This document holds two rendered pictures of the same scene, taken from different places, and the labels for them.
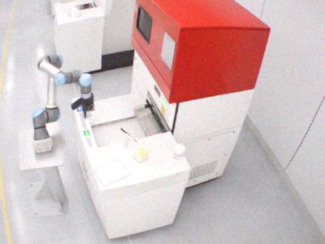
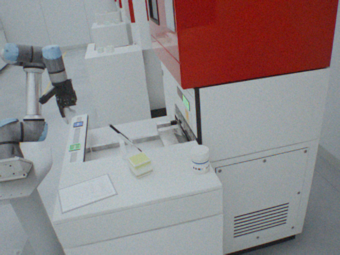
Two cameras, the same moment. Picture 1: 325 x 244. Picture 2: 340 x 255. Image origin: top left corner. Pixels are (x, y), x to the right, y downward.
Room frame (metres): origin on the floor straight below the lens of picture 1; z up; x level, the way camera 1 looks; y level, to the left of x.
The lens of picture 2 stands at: (0.44, -0.35, 1.67)
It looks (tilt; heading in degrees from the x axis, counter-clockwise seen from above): 28 degrees down; 19
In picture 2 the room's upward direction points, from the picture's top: 6 degrees counter-clockwise
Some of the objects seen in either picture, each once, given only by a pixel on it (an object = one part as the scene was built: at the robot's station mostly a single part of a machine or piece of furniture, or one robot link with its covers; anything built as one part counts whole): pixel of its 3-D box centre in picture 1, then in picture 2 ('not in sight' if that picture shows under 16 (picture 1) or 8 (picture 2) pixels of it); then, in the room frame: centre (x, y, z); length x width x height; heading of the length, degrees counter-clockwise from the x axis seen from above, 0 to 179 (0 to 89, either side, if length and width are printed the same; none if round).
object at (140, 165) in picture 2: (141, 155); (140, 165); (1.31, 0.10, 1.00); 0.07 x 0.07 x 0.07; 47
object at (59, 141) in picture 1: (42, 150); (14, 182); (1.35, 0.92, 0.75); 0.45 x 0.44 x 0.13; 115
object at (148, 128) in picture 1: (146, 124); (169, 142); (1.71, 0.11, 0.87); 0.36 x 0.08 x 0.03; 29
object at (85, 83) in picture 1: (85, 83); (53, 58); (1.45, 0.50, 1.41); 0.09 x 0.08 x 0.11; 50
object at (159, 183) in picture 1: (136, 167); (137, 188); (1.29, 0.12, 0.89); 0.62 x 0.35 x 0.14; 119
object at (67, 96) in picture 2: (87, 102); (64, 93); (1.46, 0.50, 1.25); 0.09 x 0.08 x 0.12; 119
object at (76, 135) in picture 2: (83, 127); (79, 146); (1.55, 0.58, 0.89); 0.55 x 0.09 x 0.14; 29
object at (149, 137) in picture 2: (117, 119); (135, 140); (1.75, 0.34, 0.84); 0.50 x 0.02 x 0.03; 119
